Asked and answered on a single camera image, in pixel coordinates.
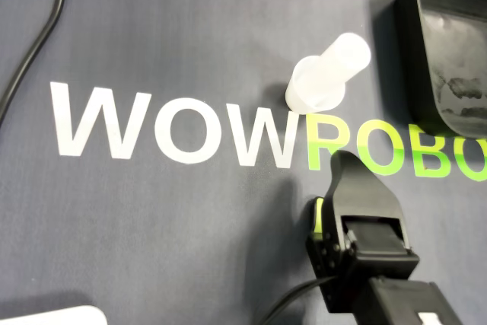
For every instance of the black plastic tray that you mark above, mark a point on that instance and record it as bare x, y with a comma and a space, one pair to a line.
456, 55

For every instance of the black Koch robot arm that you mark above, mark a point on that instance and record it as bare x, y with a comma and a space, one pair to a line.
403, 302

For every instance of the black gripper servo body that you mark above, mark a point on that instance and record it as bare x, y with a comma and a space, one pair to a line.
380, 260

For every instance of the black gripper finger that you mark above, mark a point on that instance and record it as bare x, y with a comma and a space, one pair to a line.
361, 192

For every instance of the dark grey WOWROBO mat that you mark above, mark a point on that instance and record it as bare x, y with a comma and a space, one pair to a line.
152, 226

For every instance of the white desk lamp base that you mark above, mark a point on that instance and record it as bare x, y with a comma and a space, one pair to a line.
57, 317

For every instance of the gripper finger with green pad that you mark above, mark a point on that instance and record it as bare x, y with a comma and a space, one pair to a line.
318, 214

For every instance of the white small bowl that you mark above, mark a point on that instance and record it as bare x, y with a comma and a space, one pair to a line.
304, 102

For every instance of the white translucent plastic tube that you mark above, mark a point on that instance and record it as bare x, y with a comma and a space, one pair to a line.
346, 55

